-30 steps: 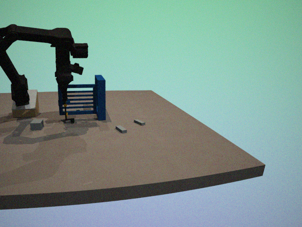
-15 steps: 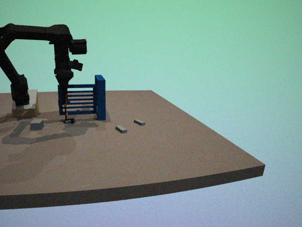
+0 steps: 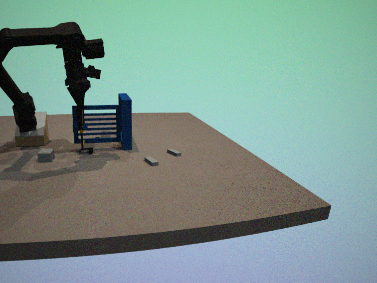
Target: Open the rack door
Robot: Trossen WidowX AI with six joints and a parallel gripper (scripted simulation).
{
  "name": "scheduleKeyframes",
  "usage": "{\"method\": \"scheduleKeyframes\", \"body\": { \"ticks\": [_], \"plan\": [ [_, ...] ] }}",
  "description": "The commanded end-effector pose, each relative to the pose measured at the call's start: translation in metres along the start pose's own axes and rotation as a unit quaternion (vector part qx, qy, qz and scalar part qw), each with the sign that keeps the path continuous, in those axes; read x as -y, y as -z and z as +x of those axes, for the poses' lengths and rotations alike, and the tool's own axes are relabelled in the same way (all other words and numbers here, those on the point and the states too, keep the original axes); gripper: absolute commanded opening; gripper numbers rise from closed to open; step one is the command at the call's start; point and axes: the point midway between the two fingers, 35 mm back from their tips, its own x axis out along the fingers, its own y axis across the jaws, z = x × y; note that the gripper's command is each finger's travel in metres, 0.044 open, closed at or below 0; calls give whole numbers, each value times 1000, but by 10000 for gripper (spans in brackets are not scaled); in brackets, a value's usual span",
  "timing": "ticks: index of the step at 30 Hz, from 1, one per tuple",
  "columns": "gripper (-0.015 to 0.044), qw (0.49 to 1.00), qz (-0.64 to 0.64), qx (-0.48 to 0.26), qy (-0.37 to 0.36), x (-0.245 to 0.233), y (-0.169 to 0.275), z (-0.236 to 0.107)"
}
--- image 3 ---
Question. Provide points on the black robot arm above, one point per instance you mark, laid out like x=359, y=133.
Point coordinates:
x=67, y=36

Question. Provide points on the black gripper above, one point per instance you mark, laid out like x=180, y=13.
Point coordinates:
x=77, y=85

